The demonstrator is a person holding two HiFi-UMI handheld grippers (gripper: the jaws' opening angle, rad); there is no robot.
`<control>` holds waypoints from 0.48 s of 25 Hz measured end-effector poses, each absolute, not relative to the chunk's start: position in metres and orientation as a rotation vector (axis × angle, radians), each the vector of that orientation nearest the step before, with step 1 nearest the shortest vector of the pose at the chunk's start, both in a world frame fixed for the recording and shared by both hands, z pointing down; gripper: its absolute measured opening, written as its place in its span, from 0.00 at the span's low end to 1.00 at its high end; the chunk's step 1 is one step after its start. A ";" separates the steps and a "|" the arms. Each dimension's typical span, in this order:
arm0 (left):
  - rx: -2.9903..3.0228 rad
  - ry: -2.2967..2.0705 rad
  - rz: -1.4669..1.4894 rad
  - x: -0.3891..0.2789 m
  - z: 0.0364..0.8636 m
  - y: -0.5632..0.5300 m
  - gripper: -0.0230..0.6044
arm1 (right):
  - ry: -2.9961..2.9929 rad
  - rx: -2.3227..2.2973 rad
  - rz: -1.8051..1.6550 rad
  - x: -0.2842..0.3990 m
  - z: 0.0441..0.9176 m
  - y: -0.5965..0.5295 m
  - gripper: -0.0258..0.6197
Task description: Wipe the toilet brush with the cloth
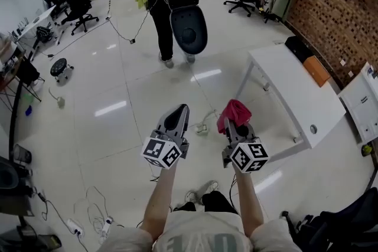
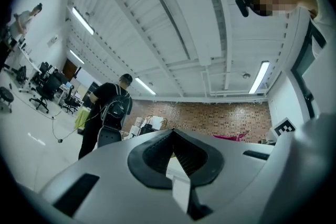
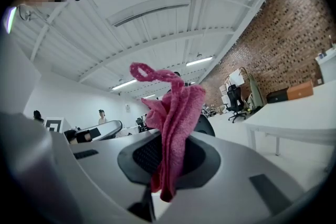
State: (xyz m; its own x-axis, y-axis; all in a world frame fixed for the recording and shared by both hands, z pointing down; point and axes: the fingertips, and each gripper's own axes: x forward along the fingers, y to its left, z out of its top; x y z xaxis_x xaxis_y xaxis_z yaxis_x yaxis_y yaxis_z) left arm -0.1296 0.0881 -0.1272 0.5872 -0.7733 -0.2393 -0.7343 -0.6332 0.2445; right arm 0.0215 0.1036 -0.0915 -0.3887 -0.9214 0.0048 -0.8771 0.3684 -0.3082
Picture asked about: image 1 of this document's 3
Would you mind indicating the orange box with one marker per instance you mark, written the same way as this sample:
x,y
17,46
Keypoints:
x,y
317,70

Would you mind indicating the dark storage crate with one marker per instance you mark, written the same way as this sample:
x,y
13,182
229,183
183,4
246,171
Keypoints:
x,y
38,242

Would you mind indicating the black round stool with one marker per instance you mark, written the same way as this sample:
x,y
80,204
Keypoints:
x,y
59,65

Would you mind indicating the person's white shoe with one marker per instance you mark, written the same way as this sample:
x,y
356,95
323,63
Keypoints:
x,y
191,197
210,187

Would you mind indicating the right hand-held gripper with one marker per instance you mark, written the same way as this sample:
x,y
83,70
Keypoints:
x,y
248,156

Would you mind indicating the white power strip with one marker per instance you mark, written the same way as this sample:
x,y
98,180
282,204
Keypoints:
x,y
107,222
75,227

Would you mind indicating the blue bottle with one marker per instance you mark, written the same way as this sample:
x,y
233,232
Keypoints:
x,y
28,111

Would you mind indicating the person's black striped trousers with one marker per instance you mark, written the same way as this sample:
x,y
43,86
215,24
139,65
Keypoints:
x,y
218,202

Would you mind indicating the yellow green toy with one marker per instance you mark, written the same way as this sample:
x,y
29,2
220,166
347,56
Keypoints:
x,y
367,150

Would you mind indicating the person's right forearm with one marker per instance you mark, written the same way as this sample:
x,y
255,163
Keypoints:
x,y
249,203

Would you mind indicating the grey mesh bin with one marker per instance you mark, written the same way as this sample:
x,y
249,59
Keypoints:
x,y
22,153

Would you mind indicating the black box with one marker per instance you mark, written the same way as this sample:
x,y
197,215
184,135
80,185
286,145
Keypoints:
x,y
298,48

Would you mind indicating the pink cloth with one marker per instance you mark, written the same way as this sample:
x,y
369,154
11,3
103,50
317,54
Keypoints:
x,y
234,110

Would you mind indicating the person's left forearm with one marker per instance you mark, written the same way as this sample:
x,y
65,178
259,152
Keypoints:
x,y
161,200

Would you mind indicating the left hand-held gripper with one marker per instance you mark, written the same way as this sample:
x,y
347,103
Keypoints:
x,y
159,150

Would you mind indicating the white office desk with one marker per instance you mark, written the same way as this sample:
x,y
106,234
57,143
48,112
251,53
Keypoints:
x,y
38,19

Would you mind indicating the person's white t-shirt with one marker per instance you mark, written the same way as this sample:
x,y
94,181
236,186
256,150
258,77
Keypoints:
x,y
203,230

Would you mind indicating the pale green small container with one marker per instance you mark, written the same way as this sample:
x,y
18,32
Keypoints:
x,y
278,42

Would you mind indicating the person's left white shoe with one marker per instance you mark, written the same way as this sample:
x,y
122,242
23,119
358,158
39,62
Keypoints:
x,y
191,197

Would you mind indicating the person's right white shoe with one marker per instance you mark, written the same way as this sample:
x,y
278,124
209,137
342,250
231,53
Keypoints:
x,y
210,187

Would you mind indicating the brown cardboard box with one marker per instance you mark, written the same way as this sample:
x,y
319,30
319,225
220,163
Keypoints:
x,y
16,206

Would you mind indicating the green spray bottle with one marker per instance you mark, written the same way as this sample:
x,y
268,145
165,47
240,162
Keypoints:
x,y
28,98

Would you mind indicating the black hard-shell backpack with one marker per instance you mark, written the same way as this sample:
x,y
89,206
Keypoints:
x,y
189,29

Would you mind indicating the grey yellow backpack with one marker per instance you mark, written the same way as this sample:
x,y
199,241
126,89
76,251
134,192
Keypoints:
x,y
270,1

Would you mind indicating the white cabinet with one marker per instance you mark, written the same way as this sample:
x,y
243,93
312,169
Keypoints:
x,y
361,103

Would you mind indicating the black metal pole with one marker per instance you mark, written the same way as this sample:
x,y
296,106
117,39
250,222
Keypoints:
x,y
11,127

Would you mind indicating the yellow black striped strip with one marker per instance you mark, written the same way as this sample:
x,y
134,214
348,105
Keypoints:
x,y
109,9

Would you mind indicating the white table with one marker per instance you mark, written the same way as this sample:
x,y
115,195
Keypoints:
x,y
289,91

